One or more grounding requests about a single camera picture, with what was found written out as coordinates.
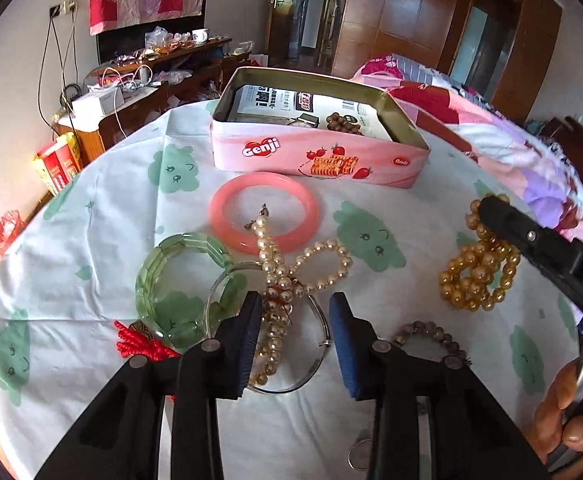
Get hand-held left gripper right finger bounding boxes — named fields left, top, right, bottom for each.
left=329, top=291, right=547, bottom=480

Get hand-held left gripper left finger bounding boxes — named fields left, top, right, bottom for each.
left=36, top=291, right=264, bottom=480

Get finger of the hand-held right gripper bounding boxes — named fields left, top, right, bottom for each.
left=477, top=196, right=583, bottom=288

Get silver bangle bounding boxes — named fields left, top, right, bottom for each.
left=206, top=262, right=333, bottom=393

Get golden bead bracelet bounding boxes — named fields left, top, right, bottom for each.
left=439, top=194, right=522, bottom=312

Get pearl necklace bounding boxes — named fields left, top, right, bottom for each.
left=244, top=204, right=353, bottom=388

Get red knot tassel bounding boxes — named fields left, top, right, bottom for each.
left=114, top=320, right=182, bottom=403

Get green bead bracelet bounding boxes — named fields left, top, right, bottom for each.
left=135, top=232, right=247, bottom=353

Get pink bangle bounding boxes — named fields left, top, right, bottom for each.
left=208, top=172, right=321, bottom=255

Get pink tin box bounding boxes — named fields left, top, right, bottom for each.
left=208, top=66, right=431, bottom=190

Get person's right hand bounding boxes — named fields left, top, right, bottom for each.
left=530, top=360, right=583, bottom=466

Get patchwork bed quilt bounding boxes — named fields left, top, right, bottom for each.
left=349, top=52, right=583, bottom=271

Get dark wooden furniture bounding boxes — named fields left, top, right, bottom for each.
left=541, top=116, right=583, bottom=201

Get white green-printed tablecloth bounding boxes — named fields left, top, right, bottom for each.
left=0, top=97, right=583, bottom=480

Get wooden wardrobe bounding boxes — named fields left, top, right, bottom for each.
left=331, top=0, right=562, bottom=121

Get printed paper packet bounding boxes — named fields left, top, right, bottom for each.
left=231, top=84, right=395, bottom=141

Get wooden television cabinet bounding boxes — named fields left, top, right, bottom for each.
left=54, top=37, right=267, bottom=166

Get red and yellow boxes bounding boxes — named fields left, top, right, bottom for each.
left=34, top=132, right=83, bottom=196

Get red plastic bag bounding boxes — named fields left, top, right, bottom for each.
left=0, top=210, right=26, bottom=263

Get white box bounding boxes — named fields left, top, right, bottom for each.
left=71, top=87, right=124, bottom=117

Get clear plastic bags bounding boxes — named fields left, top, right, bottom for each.
left=145, top=26, right=192, bottom=48

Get wooden door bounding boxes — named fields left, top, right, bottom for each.
left=267, top=0, right=303, bottom=68

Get black television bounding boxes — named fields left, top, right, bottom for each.
left=95, top=14, right=208, bottom=66

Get red patchwork cloth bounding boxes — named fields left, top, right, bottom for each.
left=88, top=0, right=209, bottom=37

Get mottled brown bead bracelet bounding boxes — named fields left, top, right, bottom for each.
left=391, top=321, right=472, bottom=366

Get dark brown bead bracelet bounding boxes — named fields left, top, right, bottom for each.
left=325, top=112, right=365, bottom=136

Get hanging cables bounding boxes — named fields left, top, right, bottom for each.
left=36, top=10, right=79, bottom=126

